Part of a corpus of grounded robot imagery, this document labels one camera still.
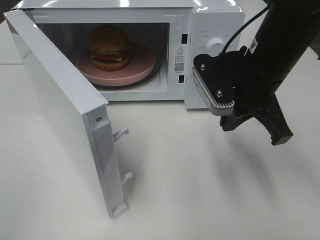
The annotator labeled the pink round plate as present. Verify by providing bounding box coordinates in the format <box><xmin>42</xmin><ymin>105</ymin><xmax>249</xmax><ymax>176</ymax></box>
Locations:
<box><xmin>76</xmin><ymin>43</ymin><xmax>157</xmax><ymax>87</ymax></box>

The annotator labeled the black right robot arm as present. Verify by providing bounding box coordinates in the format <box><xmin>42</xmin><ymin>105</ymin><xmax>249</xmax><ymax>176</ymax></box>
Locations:
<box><xmin>219</xmin><ymin>0</ymin><xmax>320</xmax><ymax>146</ymax></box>

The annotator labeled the white microwave door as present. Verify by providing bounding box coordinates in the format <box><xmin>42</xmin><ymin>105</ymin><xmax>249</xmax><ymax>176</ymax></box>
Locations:
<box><xmin>4</xmin><ymin>10</ymin><xmax>133</xmax><ymax>218</ymax></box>

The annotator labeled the white upper power knob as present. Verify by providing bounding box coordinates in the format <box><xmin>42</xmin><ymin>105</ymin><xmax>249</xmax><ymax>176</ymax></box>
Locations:
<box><xmin>204</xmin><ymin>36</ymin><xmax>226</xmax><ymax>57</ymax></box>

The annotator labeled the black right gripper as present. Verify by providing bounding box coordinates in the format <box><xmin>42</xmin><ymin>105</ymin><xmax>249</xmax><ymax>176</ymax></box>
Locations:
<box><xmin>219</xmin><ymin>49</ymin><xmax>294</xmax><ymax>146</ymax></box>

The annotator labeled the white warning label sticker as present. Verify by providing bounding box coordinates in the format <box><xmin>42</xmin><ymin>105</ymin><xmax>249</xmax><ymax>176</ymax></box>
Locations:
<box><xmin>173</xmin><ymin>44</ymin><xmax>187</xmax><ymax>74</ymax></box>

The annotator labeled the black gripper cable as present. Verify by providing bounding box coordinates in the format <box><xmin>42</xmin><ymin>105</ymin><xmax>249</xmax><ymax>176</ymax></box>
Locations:
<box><xmin>219</xmin><ymin>4</ymin><xmax>271</xmax><ymax>57</ymax></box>

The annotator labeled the burger with lettuce and tomato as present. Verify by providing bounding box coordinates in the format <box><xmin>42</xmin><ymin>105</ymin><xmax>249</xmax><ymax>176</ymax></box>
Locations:
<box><xmin>87</xmin><ymin>24</ymin><xmax>132</xmax><ymax>72</ymax></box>

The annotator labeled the white microwave oven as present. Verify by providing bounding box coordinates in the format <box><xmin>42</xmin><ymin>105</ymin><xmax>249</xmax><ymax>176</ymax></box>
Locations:
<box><xmin>6</xmin><ymin>0</ymin><xmax>245</xmax><ymax>109</ymax></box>

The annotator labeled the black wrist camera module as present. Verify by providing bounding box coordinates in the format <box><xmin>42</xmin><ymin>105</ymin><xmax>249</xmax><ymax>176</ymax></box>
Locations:
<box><xmin>192</xmin><ymin>46</ymin><xmax>249</xmax><ymax>116</ymax></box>

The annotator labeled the glass microwave turntable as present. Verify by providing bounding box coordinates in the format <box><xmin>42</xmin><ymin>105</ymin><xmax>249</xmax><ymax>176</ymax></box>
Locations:
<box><xmin>91</xmin><ymin>58</ymin><xmax>163</xmax><ymax>91</ymax></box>

